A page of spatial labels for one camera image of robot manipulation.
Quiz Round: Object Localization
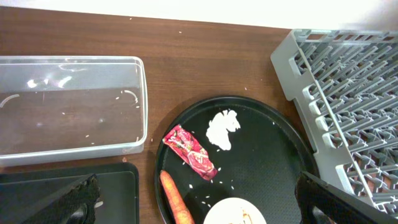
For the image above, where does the grey dishwasher rack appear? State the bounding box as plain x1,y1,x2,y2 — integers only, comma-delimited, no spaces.
271,29,397,217

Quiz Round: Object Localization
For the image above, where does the red snack wrapper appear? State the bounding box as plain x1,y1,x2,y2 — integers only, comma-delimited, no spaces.
162,124,218,181

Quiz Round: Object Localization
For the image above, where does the white bowl with food scraps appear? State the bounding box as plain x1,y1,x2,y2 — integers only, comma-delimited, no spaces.
203,197,267,224

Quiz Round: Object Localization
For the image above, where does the white tissue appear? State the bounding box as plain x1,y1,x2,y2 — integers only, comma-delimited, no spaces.
206,110,241,151

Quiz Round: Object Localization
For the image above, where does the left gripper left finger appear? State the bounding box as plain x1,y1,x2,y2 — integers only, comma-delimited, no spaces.
21,174,100,224

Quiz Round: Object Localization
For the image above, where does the clear plastic bin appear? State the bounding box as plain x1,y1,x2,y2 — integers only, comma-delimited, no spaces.
1,56,148,167

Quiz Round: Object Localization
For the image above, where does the orange carrot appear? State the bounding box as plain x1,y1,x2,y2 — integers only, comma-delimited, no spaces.
160,170,195,224

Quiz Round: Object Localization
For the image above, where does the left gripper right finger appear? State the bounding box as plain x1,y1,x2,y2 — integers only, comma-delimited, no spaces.
295,172,397,223

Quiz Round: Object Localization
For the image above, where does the round black tray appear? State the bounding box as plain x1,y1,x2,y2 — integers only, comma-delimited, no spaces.
154,96,318,223

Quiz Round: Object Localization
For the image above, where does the black rectangular tray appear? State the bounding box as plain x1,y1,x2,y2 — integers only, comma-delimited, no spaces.
1,162,139,223

